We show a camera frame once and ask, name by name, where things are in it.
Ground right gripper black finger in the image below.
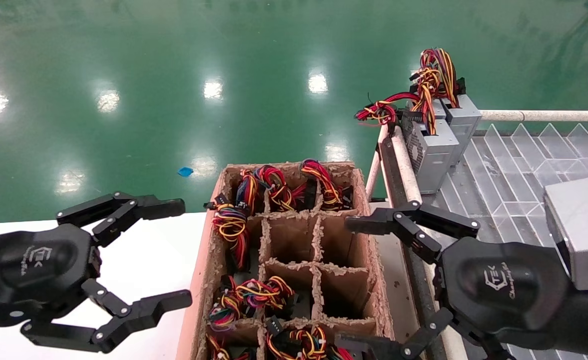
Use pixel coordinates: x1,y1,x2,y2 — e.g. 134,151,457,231
334,307,504,360

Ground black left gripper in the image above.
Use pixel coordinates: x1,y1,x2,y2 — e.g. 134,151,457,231
0,192,193,354

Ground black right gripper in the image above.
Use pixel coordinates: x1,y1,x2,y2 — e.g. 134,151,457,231
345,199,588,360

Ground power supply with red-yellow cables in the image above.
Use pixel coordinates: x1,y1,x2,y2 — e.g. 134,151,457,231
207,334,257,360
301,159,355,211

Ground brown cardboard divider box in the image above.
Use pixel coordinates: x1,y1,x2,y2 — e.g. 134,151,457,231
176,160,398,360

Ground long white rack pipe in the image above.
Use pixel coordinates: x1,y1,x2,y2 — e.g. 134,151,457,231
389,125,470,360

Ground power supply with white-dotted connector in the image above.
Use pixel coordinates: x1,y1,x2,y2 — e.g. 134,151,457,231
265,316,357,360

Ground power supply with black connector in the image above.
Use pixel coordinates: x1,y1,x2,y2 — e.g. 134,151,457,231
254,164,320,212

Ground clear plastic divider sheet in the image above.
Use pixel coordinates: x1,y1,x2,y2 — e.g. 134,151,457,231
466,121,588,221

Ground white horizontal rack pipe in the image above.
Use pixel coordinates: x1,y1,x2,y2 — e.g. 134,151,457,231
479,109,588,123

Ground black rack rail strip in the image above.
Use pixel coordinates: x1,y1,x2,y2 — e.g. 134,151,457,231
379,136,448,360

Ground power supply with blue-yellow cables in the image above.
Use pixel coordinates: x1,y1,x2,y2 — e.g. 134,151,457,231
204,169,262,275

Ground grey power supply, long red cables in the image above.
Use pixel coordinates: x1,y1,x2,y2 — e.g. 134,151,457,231
356,67,461,195

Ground power supply with multicolour cable knot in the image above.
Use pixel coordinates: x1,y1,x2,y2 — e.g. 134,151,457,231
207,274,300,332

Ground grey power supply, tall cable bundle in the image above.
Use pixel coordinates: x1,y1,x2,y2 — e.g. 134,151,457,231
420,48,483,166

